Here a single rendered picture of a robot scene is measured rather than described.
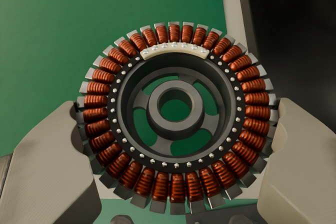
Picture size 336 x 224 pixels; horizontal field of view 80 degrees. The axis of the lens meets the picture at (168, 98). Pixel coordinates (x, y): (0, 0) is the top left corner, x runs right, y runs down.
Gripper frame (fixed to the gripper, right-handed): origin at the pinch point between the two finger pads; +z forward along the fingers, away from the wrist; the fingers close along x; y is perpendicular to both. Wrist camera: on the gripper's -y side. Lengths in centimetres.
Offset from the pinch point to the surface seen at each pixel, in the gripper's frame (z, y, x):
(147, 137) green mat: 3.5, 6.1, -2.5
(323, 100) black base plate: 4.2, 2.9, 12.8
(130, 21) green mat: 13.3, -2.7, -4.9
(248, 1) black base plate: 12.6, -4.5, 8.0
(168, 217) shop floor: 38, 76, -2
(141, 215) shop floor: 39, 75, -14
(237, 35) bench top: 12.0, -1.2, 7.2
